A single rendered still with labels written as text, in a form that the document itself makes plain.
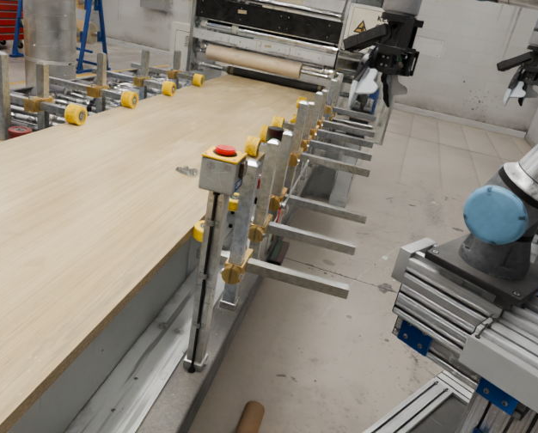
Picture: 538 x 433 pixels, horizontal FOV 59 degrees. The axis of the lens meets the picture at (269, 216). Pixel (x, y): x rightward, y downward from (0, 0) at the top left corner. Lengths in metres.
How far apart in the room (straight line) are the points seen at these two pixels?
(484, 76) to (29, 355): 9.84
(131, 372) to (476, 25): 9.55
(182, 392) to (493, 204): 0.74
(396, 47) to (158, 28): 10.80
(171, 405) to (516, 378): 0.69
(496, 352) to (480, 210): 0.29
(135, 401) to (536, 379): 0.84
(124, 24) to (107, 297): 11.35
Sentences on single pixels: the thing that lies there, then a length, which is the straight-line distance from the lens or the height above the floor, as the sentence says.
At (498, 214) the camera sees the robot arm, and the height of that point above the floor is 1.21.
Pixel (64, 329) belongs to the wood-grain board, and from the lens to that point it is 0.95.
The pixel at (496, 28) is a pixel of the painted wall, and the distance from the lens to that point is 10.26.
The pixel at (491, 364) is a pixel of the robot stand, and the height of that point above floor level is 0.92.
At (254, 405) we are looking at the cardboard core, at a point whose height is 0.08.
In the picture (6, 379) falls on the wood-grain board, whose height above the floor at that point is 0.90.
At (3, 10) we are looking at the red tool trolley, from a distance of 9.58.
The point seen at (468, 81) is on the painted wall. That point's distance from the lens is 10.26.
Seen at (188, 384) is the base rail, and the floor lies 0.70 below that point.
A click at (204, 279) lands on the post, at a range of 1.01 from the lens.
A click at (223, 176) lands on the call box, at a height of 1.19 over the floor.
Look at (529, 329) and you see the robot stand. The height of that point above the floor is 0.97.
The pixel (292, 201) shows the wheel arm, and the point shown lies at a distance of 1.75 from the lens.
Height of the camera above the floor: 1.49
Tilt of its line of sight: 24 degrees down
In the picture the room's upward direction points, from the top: 11 degrees clockwise
